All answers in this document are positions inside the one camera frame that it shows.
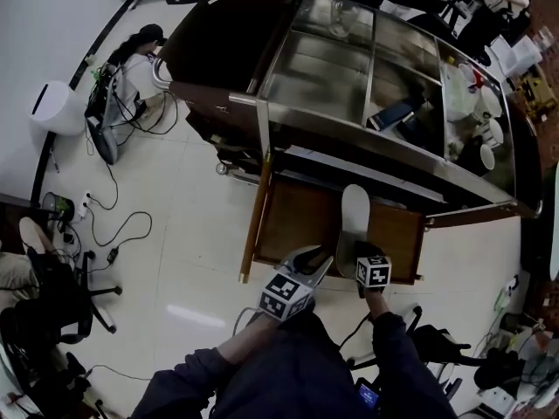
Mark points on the person's dark clothing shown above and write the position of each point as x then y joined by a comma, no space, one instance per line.
297,378

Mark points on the black swivel chair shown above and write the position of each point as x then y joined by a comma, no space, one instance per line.
441,343

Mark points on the black office chair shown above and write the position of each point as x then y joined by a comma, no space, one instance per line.
65,304

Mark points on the white cup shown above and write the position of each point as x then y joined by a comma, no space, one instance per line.
495,131
489,99
487,156

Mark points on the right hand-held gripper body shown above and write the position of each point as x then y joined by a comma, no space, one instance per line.
372,271

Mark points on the brown wooden surface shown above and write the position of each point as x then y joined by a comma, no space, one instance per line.
301,221

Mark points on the dark blue box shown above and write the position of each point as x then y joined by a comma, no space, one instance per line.
391,116

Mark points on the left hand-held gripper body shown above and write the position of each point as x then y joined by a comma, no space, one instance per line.
284,297

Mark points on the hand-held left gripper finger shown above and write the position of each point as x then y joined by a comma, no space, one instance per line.
324,271
301,253

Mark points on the white slipper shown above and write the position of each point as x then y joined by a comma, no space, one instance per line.
354,216

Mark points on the white power strip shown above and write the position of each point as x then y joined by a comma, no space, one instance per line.
84,204

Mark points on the black power adapter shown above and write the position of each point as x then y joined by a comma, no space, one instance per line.
112,256

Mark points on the white storage box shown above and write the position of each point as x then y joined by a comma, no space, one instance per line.
517,55

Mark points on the yellow toy vehicle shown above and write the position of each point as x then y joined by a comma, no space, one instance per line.
539,92

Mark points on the blue lit screen device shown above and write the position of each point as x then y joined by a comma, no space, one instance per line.
367,397

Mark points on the white cylindrical appliance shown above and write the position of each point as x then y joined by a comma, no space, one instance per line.
54,107

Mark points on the person's left forearm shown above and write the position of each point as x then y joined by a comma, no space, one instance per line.
244,341

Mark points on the person's right forearm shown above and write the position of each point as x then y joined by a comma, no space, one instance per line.
393,343

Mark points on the metal and wood shelf cart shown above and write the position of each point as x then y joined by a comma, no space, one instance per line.
323,72

